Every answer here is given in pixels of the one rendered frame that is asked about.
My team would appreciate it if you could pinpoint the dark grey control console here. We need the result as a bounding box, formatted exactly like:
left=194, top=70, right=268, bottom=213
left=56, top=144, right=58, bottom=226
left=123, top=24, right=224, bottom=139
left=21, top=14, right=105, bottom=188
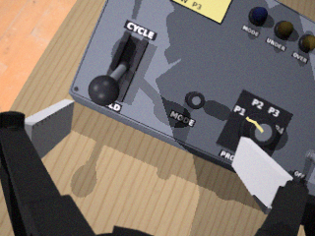
left=68, top=0, right=315, bottom=196

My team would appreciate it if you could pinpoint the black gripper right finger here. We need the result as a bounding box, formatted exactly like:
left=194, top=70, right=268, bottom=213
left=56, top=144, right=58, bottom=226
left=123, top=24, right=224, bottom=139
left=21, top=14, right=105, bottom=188
left=231, top=137, right=315, bottom=236

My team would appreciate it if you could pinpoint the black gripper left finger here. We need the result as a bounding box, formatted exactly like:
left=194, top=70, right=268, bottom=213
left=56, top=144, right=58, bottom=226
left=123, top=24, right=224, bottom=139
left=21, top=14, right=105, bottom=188
left=0, top=99, right=96, bottom=236

